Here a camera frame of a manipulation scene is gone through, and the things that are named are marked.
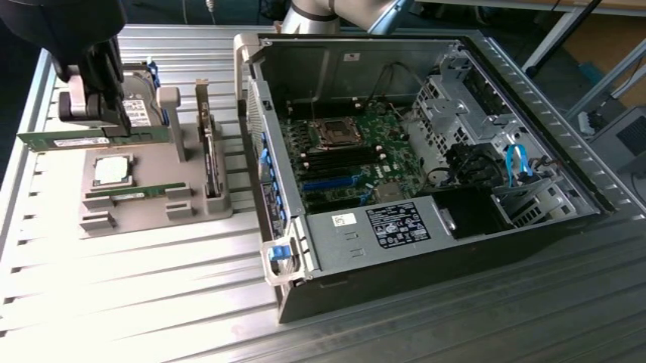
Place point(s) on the grey parts rack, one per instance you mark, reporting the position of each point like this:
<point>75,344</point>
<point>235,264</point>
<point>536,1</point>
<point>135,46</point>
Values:
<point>151,166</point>

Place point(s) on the grey power supply unit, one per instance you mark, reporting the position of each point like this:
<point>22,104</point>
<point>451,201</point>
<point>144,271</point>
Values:
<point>353,230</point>

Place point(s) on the CPU socket with metal frame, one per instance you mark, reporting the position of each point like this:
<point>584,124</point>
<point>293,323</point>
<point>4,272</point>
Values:
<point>337,132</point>

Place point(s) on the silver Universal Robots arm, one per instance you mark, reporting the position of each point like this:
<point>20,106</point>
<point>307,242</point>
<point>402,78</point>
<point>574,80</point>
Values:
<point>313,15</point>

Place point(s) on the metal disk bay cage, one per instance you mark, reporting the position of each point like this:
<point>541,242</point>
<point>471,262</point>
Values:
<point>454,113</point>

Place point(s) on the black expansion slot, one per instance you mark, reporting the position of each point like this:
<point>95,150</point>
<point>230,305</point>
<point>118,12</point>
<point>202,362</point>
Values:
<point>330,199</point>

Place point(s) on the graphics card with metal bracket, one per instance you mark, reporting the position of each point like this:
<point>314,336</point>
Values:
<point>210,151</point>

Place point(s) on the white power strip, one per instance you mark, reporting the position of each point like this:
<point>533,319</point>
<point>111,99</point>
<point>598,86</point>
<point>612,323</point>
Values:
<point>588,121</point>

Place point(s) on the black stand pole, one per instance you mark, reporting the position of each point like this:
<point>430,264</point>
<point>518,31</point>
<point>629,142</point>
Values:
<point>565,36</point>

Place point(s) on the black open PC case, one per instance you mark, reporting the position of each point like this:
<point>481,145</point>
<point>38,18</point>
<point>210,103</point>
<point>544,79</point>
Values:
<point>403,272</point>

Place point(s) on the grey chipset heatsink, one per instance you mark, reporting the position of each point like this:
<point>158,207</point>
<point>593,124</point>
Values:
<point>390,193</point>

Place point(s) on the blue case release latch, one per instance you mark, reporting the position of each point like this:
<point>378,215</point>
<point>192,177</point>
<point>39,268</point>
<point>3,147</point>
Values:
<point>279,253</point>

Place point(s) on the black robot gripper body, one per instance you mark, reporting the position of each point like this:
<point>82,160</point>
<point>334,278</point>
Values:
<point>75,22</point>

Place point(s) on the blue expansion slot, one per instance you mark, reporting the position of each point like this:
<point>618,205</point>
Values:
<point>327,183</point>

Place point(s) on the green motherboard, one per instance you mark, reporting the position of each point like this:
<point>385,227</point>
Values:
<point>363,177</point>

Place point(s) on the grey desktop computer tower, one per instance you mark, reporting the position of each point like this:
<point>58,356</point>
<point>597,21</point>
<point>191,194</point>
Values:
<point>624,140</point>

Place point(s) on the silver CPU chip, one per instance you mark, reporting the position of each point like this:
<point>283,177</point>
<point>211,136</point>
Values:
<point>114,171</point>

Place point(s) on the black RAM slot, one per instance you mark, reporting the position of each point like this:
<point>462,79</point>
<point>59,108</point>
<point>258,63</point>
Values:
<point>343,150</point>
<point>349,160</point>
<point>350,165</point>
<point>346,155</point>

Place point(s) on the green RAM stick white label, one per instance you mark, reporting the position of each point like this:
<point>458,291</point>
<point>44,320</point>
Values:
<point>60,141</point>
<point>136,192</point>

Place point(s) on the grey metal desk frame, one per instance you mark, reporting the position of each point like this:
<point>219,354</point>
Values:
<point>560,22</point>

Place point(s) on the hard disk with blue bracket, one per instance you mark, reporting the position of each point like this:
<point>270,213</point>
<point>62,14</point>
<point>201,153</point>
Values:
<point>139,109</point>

